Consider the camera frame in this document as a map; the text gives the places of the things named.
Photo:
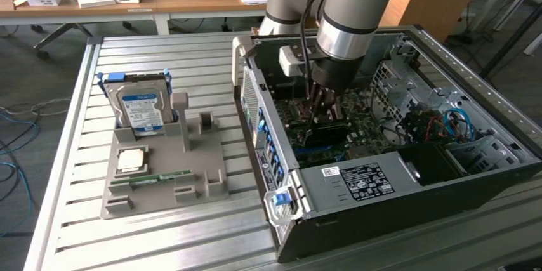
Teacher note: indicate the open black PC case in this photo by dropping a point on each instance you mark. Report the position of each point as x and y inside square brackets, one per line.
[380, 220]

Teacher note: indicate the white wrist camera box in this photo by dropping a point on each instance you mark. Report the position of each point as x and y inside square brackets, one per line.
[289, 61]

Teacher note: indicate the green motherboard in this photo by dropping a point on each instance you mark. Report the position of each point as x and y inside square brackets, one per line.
[368, 134]

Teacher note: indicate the CPU chip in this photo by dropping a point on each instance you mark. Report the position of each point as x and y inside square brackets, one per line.
[129, 160]

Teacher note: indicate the grey power supply unit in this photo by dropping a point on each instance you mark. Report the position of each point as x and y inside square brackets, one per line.
[329, 185]

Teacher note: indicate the blue expansion slot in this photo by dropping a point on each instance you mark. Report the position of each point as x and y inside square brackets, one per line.
[317, 149]

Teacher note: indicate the blue case latch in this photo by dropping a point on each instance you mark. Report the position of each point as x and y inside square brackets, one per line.
[280, 198]

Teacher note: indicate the CPU socket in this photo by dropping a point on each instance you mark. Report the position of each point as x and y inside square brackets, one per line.
[297, 109]

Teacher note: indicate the black fan shroud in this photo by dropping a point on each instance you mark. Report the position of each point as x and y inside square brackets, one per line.
[431, 163]

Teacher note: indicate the grey plastic parts rack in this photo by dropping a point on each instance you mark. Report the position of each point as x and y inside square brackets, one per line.
[164, 156]

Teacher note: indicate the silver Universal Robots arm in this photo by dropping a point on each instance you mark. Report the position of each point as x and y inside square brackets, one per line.
[351, 7]

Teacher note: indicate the metal disk bay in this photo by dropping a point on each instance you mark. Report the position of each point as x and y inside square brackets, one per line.
[482, 156]

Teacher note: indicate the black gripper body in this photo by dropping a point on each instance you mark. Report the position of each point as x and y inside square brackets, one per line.
[336, 74]

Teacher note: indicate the hard disk with blue bracket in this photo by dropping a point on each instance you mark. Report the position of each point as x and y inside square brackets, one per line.
[139, 106]

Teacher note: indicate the black graphics card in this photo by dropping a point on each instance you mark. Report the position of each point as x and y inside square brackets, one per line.
[327, 134]

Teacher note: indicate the wooden desk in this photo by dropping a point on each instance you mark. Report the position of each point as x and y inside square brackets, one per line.
[62, 10]

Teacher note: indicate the green RAM stick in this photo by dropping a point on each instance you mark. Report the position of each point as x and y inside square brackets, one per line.
[148, 178]

